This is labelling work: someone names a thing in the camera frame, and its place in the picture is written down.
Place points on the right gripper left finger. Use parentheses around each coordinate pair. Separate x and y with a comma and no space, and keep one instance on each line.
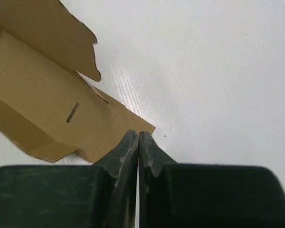
(101,195)

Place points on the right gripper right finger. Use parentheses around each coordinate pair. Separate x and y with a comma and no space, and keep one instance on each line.
(178,195)

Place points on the cardboard box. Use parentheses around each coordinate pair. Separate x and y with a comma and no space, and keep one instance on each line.
(47,109)

